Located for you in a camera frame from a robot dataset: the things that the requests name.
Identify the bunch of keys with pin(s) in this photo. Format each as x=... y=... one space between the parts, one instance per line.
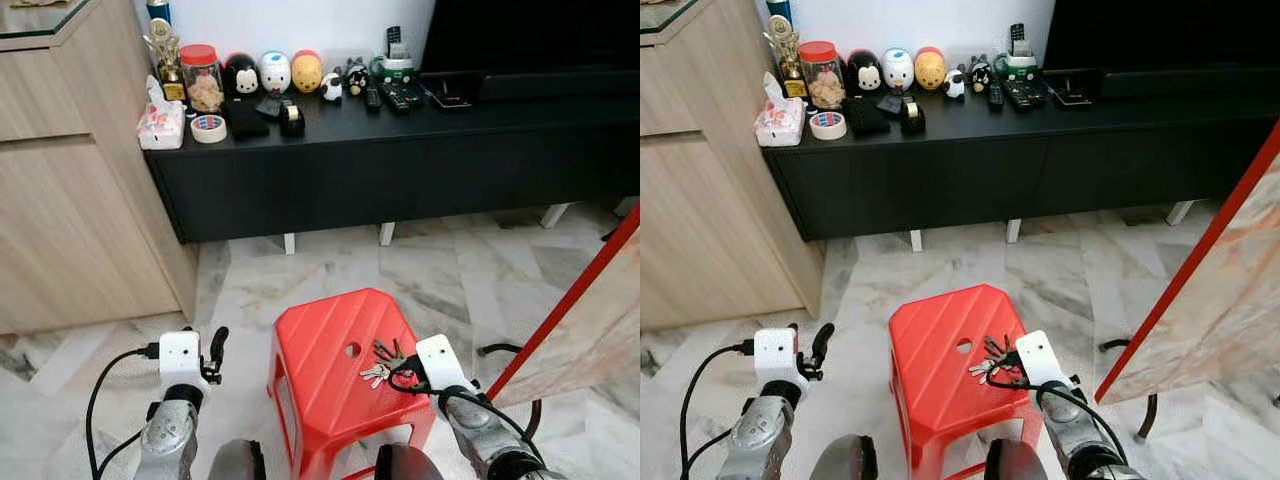
x=982 y=367
x=375 y=373

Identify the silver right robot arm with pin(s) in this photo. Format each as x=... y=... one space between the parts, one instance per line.
x=1085 y=435
x=485 y=435

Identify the red plastic stool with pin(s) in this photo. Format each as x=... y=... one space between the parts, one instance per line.
x=320 y=360
x=930 y=350

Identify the left robot leg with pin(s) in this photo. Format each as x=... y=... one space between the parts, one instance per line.
x=237 y=462
x=845 y=460

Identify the robot leg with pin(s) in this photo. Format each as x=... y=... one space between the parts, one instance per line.
x=405 y=465
x=1015 y=462
x=237 y=462
x=845 y=460

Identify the right robot leg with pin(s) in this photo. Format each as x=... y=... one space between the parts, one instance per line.
x=405 y=465
x=1015 y=462

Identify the black table leg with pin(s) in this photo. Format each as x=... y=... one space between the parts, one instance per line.
x=1152 y=415
x=535 y=415

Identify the black tv console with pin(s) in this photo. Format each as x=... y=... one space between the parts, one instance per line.
x=1000 y=170
x=400 y=170

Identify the marble table with red edge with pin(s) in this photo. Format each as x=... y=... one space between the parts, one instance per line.
x=600 y=320
x=1220 y=300

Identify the light wooden cabinet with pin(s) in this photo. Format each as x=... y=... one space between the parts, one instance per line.
x=700 y=180
x=70 y=180

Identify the white tape roll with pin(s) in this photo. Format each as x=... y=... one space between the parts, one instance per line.
x=209 y=129
x=827 y=126

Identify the pink white tissue pack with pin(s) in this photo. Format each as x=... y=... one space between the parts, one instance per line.
x=160 y=125
x=778 y=122

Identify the black pouch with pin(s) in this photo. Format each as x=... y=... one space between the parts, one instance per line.
x=245 y=120
x=866 y=117

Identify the black tape dispenser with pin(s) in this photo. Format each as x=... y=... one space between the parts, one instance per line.
x=912 y=117
x=291 y=120

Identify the glass jar with red lid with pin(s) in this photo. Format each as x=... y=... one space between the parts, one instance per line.
x=824 y=82
x=203 y=85

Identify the slim black remote control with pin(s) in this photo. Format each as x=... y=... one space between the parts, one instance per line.
x=995 y=95
x=372 y=98

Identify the wide black remote control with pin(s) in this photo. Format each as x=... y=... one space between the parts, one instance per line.
x=402 y=97
x=1025 y=93

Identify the black mouse plush toy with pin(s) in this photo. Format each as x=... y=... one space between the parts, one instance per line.
x=865 y=72
x=241 y=75

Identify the white duck plush toy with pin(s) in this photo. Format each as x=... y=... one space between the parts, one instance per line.
x=275 y=72
x=897 y=70

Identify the small white panda figurine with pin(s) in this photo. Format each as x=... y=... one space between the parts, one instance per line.
x=954 y=84
x=331 y=88

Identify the black and white figurine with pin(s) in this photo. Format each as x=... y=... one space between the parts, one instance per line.
x=356 y=80
x=979 y=76

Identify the yellow bear plush toy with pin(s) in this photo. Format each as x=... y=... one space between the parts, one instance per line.
x=930 y=69
x=307 y=72

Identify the gold trophy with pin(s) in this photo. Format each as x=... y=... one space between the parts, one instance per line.
x=788 y=52
x=165 y=55

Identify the green phone base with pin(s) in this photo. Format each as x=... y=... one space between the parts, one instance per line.
x=1018 y=66
x=395 y=70

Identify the blue can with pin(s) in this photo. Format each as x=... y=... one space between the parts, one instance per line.
x=158 y=10
x=779 y=10

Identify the black television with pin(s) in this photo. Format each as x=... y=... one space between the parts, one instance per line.
x=540 y=40
x=1160 y=40

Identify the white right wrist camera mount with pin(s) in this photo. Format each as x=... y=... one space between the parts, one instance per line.
x=1043 y=358
x=445 y=362

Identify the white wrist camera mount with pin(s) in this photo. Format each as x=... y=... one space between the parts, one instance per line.
x=775 y=355
x=445 y=362
x=180 y=355
x=1043 y=358

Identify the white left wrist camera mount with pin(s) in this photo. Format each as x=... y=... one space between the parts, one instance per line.
x=180 y=355
x=775 y=355

